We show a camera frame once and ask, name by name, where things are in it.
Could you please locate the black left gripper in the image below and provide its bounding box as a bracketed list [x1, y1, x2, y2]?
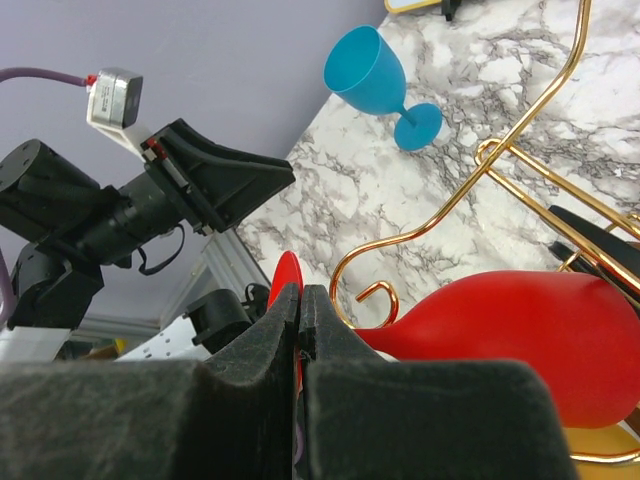
[142, 118, 294, 235]

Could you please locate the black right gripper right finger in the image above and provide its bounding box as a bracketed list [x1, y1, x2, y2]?
[299, 285, 578, 479]

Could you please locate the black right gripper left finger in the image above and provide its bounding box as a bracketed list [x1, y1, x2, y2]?
[1, 284, 299, 479]

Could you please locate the blue wine glass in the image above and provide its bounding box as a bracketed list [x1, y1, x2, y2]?
[323, 25, 443, 151]

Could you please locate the red wine glass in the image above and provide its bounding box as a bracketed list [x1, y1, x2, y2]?
[267, 250, 640, 430]

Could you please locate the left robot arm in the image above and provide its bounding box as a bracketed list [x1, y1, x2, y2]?
[1, 119, 295, 363]

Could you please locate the yellow framed whiteboard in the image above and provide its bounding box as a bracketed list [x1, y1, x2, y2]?
[384, 0, 462, 22]

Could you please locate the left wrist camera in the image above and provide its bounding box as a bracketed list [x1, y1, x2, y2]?
[86, 67, 151, 158]

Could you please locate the gold wire glass rack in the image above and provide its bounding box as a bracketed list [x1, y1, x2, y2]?
[328, 0, 640, 464]

